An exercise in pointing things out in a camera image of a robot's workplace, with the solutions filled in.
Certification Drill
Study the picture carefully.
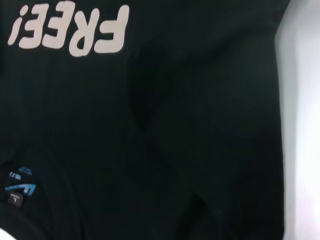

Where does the black shirt with FREE print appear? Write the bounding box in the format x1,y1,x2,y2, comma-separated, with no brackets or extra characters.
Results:
0,0,287,240

